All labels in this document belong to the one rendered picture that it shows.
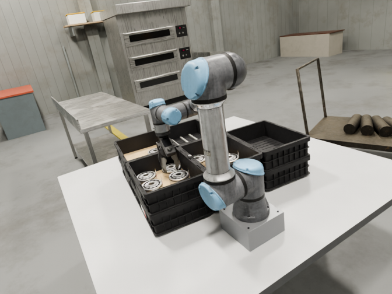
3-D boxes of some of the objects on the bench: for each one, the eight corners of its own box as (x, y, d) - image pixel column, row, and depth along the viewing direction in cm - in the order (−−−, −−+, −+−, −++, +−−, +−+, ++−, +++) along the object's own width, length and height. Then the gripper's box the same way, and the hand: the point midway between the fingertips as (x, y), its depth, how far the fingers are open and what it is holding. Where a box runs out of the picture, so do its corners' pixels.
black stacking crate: (214, 214, 137) (211, 193, 133) (155, 239, 128) (149, 217, 123) (184, 181, 172) (180, 163, 167) (135, 199, 162) (130, 180, 158)
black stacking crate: (311, 175, 157) (311, 155, 152) (266, 193, 147) (265, 172, 143) (266, 152, 191) (265, 135, 187) (227, 166, 182) (225, 149, 177)
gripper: (171, 125, 144) (178, 163, 152) (147, 132, 140) (157, 170, 148) (177, 130, 136) (184, 170, 144) (151, 136, 133) (161, 177, 141)
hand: (171, 170), depth 143 cm, fingers open, 5 cm apart
